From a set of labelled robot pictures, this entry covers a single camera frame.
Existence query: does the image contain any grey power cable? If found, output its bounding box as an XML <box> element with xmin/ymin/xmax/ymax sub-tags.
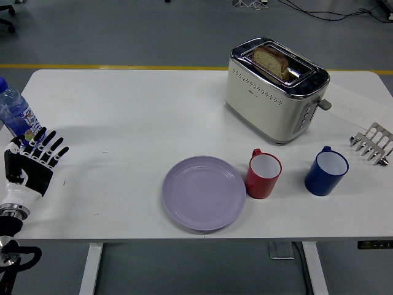
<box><xmin>291</xmin><ymin>242</ymin><xmax>311</xmax><ymax>295</ymax></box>

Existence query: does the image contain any brown bread slice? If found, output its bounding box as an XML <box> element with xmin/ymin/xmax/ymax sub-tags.
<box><xmin>252</xmin><ymin>45</ymin><xmax>290</xmax><ymax>81</ymax></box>

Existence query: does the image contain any purple round plate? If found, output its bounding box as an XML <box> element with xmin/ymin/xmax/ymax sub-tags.
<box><xmin>161</xmin><ymin>155</ymin><xmax>247</xmax><ymax>232</ymax></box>

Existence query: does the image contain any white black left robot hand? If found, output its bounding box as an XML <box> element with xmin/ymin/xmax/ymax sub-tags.
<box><xmin>1</xmin><ymin>126</ymin><xmax>70</xmax><ymax>208</ymax></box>

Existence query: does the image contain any silver metal toast rack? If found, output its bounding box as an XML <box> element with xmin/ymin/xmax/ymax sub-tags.
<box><xmin>349</xmin><ymin>122</ymin><xmax>393</xmax><ymax>168</ymax></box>

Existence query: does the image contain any white stand base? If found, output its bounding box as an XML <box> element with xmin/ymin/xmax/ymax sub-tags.
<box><xmin>232</xmin><ymin>0</ymin><xmax>270</xmax><ymax>9</ymax></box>

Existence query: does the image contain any grey floor outlet box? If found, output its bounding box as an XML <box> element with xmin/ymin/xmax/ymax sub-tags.
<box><xmin>267</xmin><ymin>242</ymin><xmax>296</xmax><ymax>260</ymax></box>

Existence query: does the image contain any clear blue-label drink bottle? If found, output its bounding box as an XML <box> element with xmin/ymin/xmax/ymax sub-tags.
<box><xmin>0</xmin><ymin>76</ymin><xmax>47</xmax><ymax>148</ymax></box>

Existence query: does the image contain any black floor cable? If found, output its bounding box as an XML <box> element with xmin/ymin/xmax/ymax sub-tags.
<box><xmin>279</xmin><ymin>0</ymin><xmax>393</xmax><ymax>23</ymax></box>

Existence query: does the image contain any blue enamel mug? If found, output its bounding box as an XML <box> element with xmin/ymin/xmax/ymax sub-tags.
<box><xmin>304</xmin><ymin>146</ymin><xmax>349</xmax><ymax>197</ymax></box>

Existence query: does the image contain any red enamel mug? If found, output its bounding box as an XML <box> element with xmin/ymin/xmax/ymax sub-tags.
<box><xmin>245</xmin><ymin>148</ymin><xmax>282</xmax><ymax>200</ymax></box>

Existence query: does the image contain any cream chrome toaster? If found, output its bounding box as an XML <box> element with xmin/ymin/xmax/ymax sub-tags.
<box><xmin>224</xmin><ymin>37</ymin><xmax>333</xmax><ymax>146</ymax></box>

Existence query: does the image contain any black office chair base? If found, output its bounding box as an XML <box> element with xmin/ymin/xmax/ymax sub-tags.
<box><xmin>0</xmin><ymin>5</ymin><xmax>16</xmax><ymax>34</ymax></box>

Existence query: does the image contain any white table leg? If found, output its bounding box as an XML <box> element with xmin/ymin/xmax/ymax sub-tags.
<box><xmin>79</xmin><ymin>242</ymin><xmax>104</xmax><ymax>295</ymax></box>
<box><xmin>302</xmin><ymin>242</ymin><xmax>330</xmax><ymax>295</ymax></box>

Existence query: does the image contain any white paper sheet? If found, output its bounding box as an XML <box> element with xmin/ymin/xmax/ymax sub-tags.
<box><xmin>324</xmin><ymin>82</ymin><xmax>388</xmax><ymax>129</ymax></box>

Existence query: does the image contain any black table control panel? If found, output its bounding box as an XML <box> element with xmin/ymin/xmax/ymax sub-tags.
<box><xmin>357</xmin><ymin>240</ymin><xmax>393</xmax><ymax>250</ymax></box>

